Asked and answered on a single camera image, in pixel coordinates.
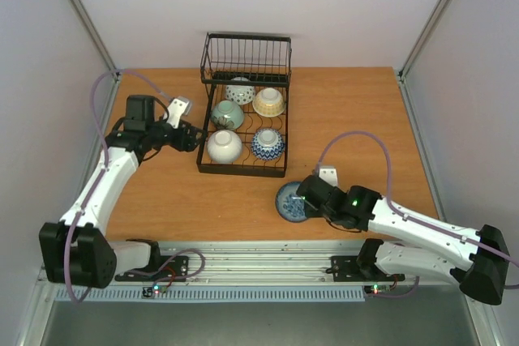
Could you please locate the plain white bowl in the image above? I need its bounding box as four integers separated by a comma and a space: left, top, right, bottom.
208, 130, 242, 164

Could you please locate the celadon green bowl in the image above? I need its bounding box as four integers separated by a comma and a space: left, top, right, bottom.
210, 100, 244, 130

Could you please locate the red patterned bowl dotted outside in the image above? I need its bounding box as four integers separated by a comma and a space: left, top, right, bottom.
225, 77, 256, 105

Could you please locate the red patterned bowl blue outside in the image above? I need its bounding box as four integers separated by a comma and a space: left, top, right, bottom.
251, 128, 285, 161

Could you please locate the blue yellow floral bowl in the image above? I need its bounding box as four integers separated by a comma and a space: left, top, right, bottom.
252, 88, 285, 117

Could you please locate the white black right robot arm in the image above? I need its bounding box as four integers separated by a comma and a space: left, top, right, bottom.
297, 175, 511, 305

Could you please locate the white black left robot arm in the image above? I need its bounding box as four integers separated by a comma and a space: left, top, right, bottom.
39, 95, 207, 288

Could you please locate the right LED circuit board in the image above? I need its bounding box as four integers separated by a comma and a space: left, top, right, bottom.
364, 284, 396, 295

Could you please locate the led circuit board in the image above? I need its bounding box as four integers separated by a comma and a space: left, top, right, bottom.
141, 285, 169, 298
364, 284, 396, 295

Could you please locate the left LED circuit board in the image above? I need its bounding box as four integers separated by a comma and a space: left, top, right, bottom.
141, 285, 169, 298

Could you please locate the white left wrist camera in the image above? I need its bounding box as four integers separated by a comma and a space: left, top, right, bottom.
166, 96, 192, 129

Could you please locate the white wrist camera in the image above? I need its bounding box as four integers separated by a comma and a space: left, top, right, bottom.
317, 165, 338, 186
166, 96, 192, 129

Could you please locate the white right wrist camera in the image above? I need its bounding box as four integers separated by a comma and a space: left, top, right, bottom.
317, 165, 338, 186

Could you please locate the black wire dish rack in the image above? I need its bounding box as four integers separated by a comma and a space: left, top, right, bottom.
196, 32, 292, 177

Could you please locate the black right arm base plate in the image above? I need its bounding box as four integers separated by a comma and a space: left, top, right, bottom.
325, 255, 405, 282

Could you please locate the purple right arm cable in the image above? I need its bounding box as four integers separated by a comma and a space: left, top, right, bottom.
314, 130, 519, 299

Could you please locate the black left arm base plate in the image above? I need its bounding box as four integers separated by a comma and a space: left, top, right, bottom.
114, 254, 191, 283

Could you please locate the aluminium front rail frame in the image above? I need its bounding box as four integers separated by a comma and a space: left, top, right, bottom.
15, 70, 504, 346

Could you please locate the light blue slotted cable duct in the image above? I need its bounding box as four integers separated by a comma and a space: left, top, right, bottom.
52, 285, 366, 304

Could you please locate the left aluminium corner post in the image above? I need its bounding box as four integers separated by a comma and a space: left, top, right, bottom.
68, 0, 117, 70

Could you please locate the aluminium corner post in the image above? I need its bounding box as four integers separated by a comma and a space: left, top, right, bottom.
397, 0, 476, 79
68, 0, 117, 70

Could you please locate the right aluminium corner post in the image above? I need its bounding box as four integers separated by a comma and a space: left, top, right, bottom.
397, 0, 476, 79

